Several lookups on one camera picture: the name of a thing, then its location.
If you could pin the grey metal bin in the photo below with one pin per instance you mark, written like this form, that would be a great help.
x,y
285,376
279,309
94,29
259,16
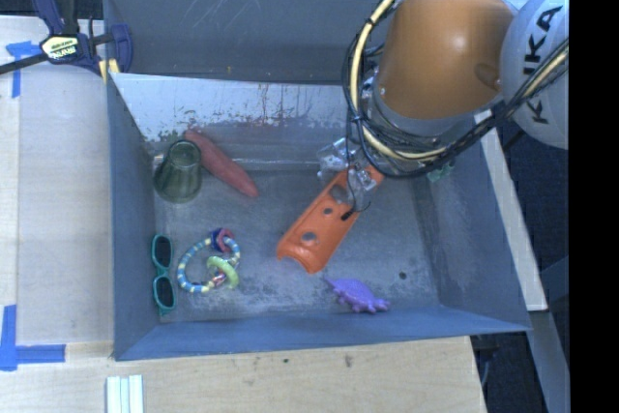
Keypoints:
x,y
271,38

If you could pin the orange toy carrot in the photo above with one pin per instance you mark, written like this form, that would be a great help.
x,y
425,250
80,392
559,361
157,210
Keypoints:
x,y
222,164

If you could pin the teal sunglasses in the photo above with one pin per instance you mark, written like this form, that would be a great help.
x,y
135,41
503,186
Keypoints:
x,y
162,271

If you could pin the purple toy dinosaur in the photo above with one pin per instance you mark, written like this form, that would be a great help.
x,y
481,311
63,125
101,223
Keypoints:
x,y
358,294

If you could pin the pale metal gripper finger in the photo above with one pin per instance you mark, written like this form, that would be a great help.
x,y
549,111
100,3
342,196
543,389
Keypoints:
x,y
367,179
353,188

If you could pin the green translucent cup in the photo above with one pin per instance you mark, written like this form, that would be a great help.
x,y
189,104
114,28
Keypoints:
x,y
178,174

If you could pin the orange curved plastic shell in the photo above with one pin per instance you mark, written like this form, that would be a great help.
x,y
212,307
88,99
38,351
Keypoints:
x,y
314,227

